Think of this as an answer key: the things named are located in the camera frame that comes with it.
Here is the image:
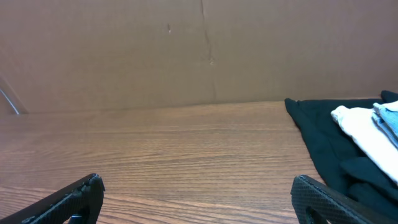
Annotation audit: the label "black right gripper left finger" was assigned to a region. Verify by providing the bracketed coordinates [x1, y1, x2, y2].
[1, 174, 105, 224]

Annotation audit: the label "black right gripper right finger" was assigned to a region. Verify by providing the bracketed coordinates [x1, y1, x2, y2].
[290, 175, 397, 224]

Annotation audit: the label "light blue denim shorts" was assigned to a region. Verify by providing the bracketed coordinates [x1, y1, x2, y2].
[372, 101, 397, 147]

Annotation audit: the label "black cloth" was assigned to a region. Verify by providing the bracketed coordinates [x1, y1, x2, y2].
[285, 90, 397, 220]

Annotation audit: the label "beige folded garment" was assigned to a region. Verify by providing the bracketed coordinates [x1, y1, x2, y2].
[331, 106, 397, 183]

